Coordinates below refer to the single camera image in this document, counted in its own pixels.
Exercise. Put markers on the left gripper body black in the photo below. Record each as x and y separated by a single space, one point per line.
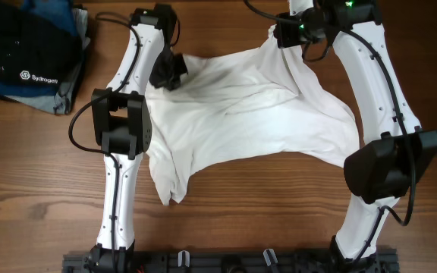
168 69

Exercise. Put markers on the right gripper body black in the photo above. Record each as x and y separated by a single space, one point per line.
298 29

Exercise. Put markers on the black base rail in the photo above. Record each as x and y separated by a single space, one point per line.
303 260

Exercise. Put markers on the black folded shirt with logo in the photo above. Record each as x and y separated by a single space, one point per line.
25 45

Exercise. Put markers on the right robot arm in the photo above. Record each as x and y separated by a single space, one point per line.
382 176

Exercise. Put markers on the blue folded shirt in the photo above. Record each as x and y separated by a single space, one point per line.
57 15

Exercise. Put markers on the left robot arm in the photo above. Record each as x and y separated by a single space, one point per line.
123 128

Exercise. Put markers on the white polo shirt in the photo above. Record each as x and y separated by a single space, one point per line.
256 102

